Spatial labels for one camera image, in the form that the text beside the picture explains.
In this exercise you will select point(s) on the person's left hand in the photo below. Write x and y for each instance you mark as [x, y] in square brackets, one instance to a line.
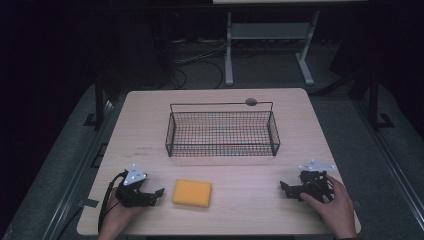
[116, 216]

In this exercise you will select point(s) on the grey round table grommet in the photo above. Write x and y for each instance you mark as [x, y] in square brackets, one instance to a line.
[251, 101]

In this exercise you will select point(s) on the aluminium floor rail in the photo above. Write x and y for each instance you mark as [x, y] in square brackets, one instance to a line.
[390, 163]
[71, 186]

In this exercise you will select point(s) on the yellow sponge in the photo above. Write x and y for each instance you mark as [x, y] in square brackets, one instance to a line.
[192, 193]

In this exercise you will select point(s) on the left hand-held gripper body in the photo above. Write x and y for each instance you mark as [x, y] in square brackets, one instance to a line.
[130, 193]

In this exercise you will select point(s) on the grey table edge bracket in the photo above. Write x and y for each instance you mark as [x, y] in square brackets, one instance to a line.
[88, 202]

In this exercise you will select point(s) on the person's right hand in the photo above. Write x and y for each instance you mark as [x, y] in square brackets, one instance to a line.
[336, 208]

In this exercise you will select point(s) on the white metal desk frame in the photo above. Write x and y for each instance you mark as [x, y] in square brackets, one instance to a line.
[268, 31]

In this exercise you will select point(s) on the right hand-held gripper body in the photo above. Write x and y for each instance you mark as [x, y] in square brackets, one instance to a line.
[314, 182]

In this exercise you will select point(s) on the black metal post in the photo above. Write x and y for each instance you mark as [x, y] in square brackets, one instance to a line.
[375, 100]
[99, 100]

